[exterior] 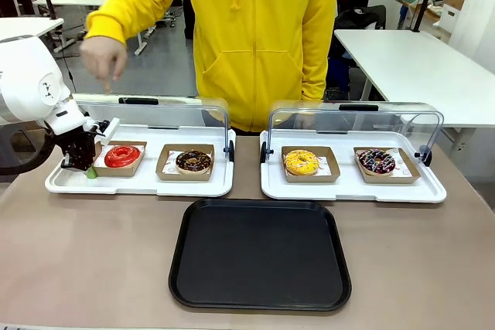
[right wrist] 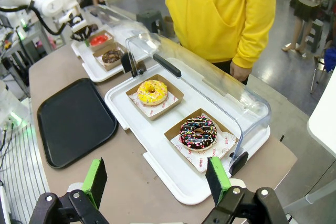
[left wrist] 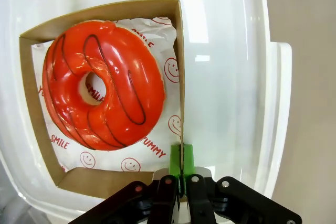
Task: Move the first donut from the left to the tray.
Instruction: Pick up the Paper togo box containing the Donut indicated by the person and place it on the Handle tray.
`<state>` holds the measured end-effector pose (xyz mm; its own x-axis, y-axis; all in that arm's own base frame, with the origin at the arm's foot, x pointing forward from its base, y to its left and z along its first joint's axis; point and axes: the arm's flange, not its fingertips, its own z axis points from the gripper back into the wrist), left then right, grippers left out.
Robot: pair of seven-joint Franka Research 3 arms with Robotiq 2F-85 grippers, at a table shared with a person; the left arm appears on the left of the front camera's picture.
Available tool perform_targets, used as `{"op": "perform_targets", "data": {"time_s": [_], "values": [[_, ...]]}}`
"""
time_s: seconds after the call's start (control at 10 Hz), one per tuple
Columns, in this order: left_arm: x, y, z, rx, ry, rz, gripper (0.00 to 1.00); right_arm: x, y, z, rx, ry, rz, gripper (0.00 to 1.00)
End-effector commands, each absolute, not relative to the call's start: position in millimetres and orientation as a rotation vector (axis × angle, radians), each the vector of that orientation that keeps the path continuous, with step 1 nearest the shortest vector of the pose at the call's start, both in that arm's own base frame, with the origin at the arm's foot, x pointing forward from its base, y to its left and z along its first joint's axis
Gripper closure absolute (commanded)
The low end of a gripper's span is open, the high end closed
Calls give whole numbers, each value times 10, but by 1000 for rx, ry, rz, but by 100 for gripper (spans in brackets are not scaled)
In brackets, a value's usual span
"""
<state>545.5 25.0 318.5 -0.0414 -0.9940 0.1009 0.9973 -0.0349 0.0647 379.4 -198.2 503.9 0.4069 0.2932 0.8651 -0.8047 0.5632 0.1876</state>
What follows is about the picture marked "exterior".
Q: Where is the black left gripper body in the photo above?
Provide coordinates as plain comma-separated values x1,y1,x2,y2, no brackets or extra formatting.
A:
60,128,98,172

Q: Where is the brown cardboard donut box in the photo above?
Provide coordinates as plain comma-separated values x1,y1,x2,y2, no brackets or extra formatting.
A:
353,146,422,185
92,140,149,178
155,143,216,182
281,145,341,184

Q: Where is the person right forearm yellow sleeve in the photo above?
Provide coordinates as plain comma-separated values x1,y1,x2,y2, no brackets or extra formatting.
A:
84,0,171,46

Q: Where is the person left forearm yellow sleeve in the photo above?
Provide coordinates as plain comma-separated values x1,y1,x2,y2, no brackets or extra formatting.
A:
300,9,338,103

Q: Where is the red glazed donut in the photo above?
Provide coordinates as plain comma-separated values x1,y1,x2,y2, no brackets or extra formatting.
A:
104,145,142,168

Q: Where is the white plastic display tray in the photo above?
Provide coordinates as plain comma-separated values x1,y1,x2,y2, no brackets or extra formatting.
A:
259,128,448,204
44,124,237,197

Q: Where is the chocolate nut topped donut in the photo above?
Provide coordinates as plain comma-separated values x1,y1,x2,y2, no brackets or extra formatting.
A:
175,150,213,175

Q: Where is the black serving tray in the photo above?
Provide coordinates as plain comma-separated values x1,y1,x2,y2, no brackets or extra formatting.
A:
168,198,353,312

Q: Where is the yellow sprinkled donut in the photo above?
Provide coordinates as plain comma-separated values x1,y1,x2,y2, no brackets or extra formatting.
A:
284,149,320,176

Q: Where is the chocolate rainbow sprinkle donut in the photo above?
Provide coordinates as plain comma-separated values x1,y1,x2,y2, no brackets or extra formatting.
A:
357,148,397,176

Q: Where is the person right hand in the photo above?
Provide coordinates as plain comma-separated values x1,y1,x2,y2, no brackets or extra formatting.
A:
79,36,129,94

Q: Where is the person left hand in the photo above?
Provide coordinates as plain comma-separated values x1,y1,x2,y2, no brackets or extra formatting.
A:
294,112,323,131

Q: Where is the white printed paper liner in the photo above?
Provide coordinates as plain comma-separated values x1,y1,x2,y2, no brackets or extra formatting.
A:
284,148,334,175
161,148,214,175
355,147,412,176
94,142,147,171

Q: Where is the clear plastic display lid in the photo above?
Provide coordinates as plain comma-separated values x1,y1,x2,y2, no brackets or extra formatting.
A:
268,100,445,165
71,93,232,153

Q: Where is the small white table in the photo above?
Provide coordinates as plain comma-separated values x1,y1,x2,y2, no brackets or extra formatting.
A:
0,16,65,43

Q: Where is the person torso yellow hoodie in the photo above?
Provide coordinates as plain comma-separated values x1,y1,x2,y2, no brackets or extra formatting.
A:
169,0,341,134

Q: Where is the black bag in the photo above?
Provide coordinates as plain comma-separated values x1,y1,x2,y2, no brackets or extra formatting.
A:
333,5,387,32

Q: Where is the large white table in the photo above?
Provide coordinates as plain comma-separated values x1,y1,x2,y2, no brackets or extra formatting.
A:
333,28,495,129

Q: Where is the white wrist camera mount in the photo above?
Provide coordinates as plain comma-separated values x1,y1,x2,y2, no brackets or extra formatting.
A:
94,117,121,146

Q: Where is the black lid handle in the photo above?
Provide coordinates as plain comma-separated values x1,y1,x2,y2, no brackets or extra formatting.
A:
338,104,380,112
118,97,160,106

